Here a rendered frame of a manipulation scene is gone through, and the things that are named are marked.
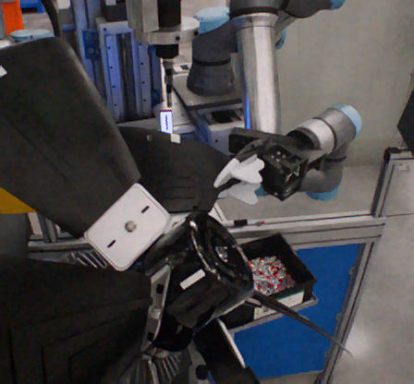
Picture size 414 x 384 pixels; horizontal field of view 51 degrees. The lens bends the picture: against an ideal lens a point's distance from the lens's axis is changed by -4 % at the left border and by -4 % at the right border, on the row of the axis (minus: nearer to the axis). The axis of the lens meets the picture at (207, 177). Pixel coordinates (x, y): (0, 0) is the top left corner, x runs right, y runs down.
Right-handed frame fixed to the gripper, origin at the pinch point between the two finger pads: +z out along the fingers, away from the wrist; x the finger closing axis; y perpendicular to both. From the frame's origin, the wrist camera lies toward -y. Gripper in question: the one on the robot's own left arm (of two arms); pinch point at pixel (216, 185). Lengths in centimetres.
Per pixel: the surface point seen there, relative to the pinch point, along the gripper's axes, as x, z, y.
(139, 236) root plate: -7.3, 20.0, 6.6
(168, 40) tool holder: -28.6, 13.7, 3.7
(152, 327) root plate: -4.0, 25.1, 15.4
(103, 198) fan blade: -11.2, 21.8, 2.4
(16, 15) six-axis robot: 97, -108, -356
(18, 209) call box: 22.3, 19.9, -38.7
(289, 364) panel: 97, -39, 8
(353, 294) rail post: 60, -50, 15
